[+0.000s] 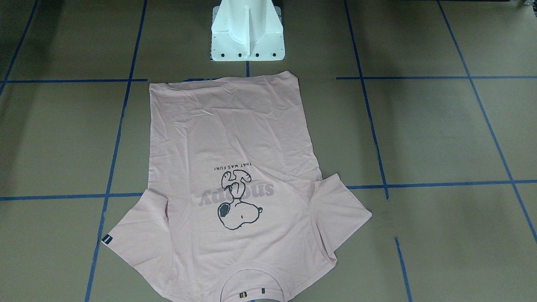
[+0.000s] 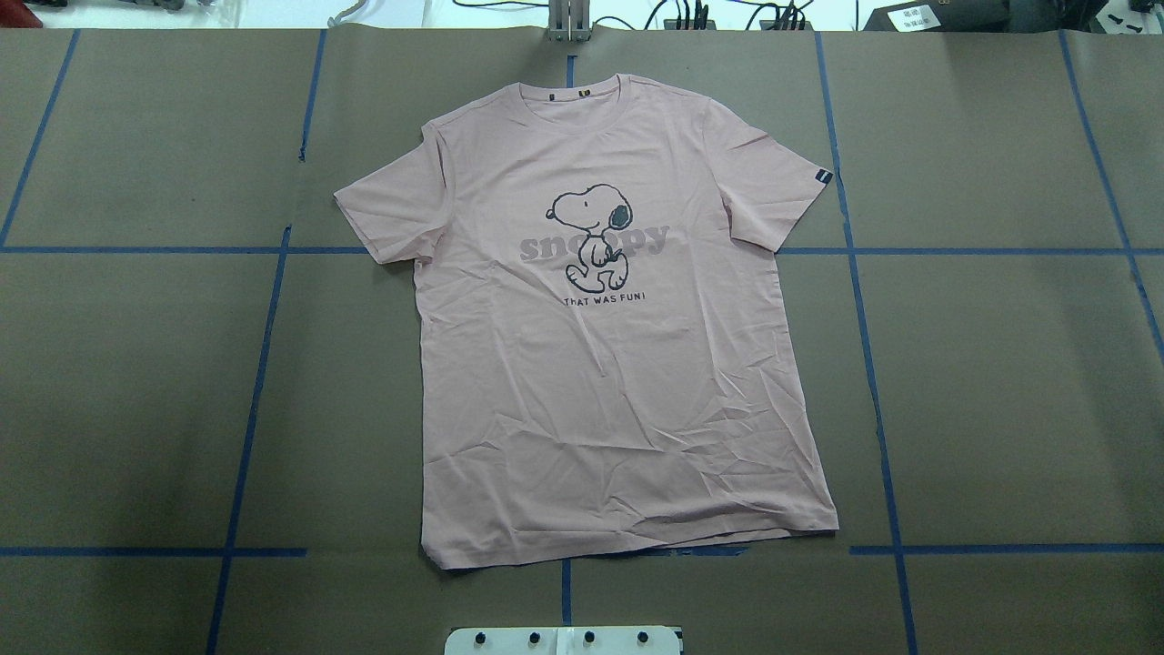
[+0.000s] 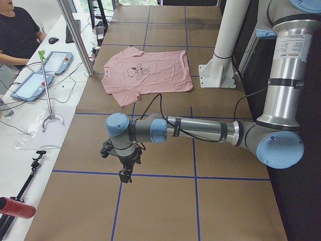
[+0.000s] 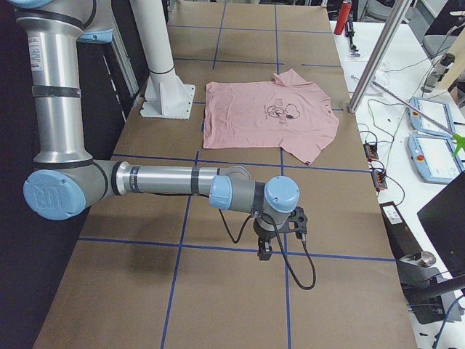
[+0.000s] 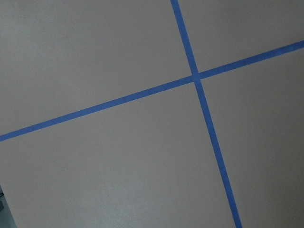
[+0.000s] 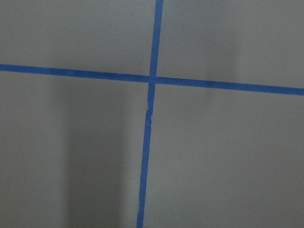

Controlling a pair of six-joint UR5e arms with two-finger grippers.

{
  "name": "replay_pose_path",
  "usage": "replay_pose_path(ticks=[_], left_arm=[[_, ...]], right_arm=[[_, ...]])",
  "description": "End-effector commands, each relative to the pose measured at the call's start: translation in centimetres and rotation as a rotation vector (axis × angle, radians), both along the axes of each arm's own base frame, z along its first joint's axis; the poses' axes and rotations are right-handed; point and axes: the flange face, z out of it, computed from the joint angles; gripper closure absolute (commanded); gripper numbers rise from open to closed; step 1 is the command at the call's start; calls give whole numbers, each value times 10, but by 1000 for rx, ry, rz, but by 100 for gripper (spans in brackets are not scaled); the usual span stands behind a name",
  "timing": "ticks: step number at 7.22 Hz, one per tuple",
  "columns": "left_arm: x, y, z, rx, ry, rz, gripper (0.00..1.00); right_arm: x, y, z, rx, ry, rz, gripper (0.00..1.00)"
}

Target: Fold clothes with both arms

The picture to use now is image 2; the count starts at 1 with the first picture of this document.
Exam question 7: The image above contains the pink Snoopy t-shirt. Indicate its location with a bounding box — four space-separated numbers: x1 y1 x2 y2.
334 74 839 569

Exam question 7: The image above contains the black box with label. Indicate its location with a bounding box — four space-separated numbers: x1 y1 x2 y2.
859 1 1108 34

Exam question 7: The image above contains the aluminium frame post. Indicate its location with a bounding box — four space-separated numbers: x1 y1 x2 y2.
546 0 592 43

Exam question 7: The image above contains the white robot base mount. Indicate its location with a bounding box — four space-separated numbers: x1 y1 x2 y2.
443 625 684 654

